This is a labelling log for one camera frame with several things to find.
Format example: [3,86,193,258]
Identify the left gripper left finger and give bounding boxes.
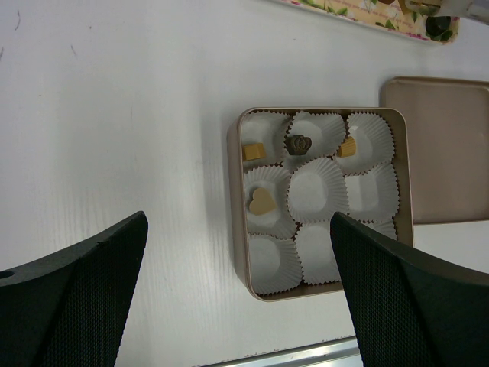
[1,211,148,366]

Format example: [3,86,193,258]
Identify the white paper cup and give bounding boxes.
[296,221,341,285]
[241,112,291,171]
[287,157,348,223]
[244,165,296,239]
[345,163,400,222]
[365,219,397,240]
[335,112,394,175]
[248,234,303,295]
[283,111,346,171]

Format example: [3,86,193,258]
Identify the dark round chocolate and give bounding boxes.
[425,16,452,37]

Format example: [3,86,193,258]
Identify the metal tongs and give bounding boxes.
[404,0,489,24]

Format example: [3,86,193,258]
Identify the yellow round chocolate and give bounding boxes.
[337,137,357,158]

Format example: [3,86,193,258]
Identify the gold tin box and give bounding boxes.
[228,107,413,302]

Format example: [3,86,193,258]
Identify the yellow square chocolate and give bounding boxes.
[242,143,267,161]

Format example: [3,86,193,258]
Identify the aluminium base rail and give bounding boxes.
[213,336,363,367]

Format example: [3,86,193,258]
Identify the yellow heart chocolate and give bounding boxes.
[249,187,277,216]

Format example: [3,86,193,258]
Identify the dark crown chocolate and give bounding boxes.
[284,135,312,156]

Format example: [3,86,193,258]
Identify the gold tin lid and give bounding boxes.
[381,76,488,225]

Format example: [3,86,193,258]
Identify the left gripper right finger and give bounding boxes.
[330,212,488,366]

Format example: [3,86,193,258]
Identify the floral tray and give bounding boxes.
[281,0,460,44]

